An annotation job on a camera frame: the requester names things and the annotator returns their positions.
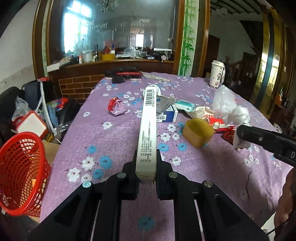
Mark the teal tissue pack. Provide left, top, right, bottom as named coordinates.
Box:
left=174, top=100, right=195, bottom=112

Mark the clear plastic bag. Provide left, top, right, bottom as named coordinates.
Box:
left=211, top=85, right=236, bottom=116

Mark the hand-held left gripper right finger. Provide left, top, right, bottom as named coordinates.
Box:
left=156, top=148, right=270, bottom=241

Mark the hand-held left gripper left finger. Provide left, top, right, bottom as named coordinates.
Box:
left=27, top=149, right=140, bottom=241

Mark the black leather sofa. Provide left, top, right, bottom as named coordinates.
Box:
left=0, top=86, right=82, bottom=149

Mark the yellow plastic cup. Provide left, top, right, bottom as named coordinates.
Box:
left=182, top=118, right=215, bottom=148

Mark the blue white medicine box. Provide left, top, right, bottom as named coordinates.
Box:
left=156, top=105, right=178, bottom=122

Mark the dark blue paper bag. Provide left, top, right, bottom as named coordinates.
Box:
left=22, top=79, right=56, bottom=109

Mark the red purple wrapper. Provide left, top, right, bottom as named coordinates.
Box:
left=108, top=97, right=129, bottom=116

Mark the blue cloth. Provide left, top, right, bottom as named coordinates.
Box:
left=47, top=104, right=58, bottom=126

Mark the bamboo wall sticker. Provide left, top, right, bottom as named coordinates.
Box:
left=179, top=0, right=199, bottom=76

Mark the long white carton box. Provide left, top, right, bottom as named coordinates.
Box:
left=135, top=85, right=161, bottom=188

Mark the bundle of wooden chopsticks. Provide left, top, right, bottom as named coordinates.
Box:
left=140, top=72, right=171, bottom=82

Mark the long black pouch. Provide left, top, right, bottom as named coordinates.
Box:
left=104, top=66, right=139, bottom=77

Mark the long red pouch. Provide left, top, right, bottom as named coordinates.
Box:
left=116, top=71, right=141, bottom=78

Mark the purple floral tablecloth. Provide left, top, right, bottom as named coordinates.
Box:
left=39, top=72, right=294, bottom=241

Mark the white lidded paper cup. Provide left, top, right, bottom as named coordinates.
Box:
left=209, top=60, right=226, bottom=88

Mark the red framed white board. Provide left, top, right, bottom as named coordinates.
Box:
left=15, top=111, right=48, bottom=139

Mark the red green snack packet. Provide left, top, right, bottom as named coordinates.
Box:
left=47, top=98, right=69, bottom=112

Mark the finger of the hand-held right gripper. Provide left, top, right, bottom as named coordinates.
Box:
left=236, top=124, right=282, bottom=154

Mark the red mesh basket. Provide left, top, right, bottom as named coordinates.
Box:
left=0, top=132, right=51, bottom=217

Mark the red white wipe packet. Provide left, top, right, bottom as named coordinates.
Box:
left=203, top=113, right=237, bottom=144

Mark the wooden brick-pattern counter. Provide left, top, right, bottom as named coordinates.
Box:
left=47, top=59, right=175, bottom=105

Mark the person's right forearm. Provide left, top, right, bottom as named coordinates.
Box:
left=276, top=169, right=296, bottom=241

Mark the torn white carton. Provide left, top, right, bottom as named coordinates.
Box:
left=157, top=94, right=177, bottom=116

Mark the grey plastic bag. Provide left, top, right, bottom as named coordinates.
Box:
left=11, top=97, right=31, bottom=121

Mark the large wall mirror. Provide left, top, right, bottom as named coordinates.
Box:
left=47, top=0, right=181, bottom=67

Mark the cardboard box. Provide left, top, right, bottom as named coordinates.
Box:
left=30, top=140, right=61, bottom=224

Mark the white perforated strip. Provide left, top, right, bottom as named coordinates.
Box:
left=39, top=80, right=57, bottom=137

